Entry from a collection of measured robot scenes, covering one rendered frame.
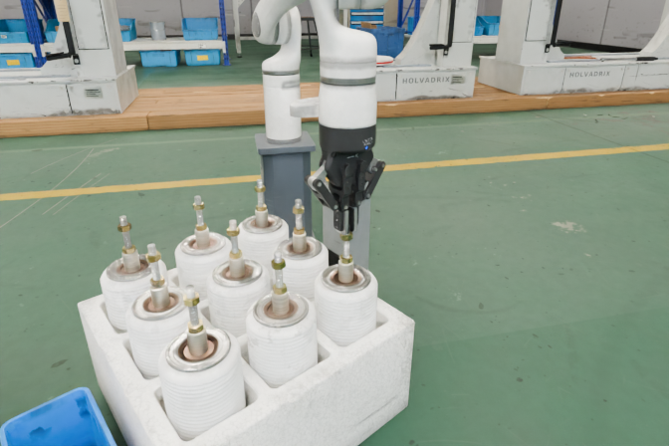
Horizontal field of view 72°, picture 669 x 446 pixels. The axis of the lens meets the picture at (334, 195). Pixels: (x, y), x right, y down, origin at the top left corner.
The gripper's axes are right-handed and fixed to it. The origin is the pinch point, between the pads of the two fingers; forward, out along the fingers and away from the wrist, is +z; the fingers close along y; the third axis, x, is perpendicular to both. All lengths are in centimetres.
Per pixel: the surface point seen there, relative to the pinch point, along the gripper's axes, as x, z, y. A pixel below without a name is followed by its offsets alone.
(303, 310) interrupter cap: -2.5, 9.7, -9.6
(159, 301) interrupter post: 10.3, 8.8, -24.2
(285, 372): -4.4, 16.4, -14.1
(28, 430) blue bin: 17, 26, -42
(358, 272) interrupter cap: -0.3, 9.7, 2.4
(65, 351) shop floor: 44, 35, -35
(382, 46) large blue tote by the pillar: 323, 17, 329
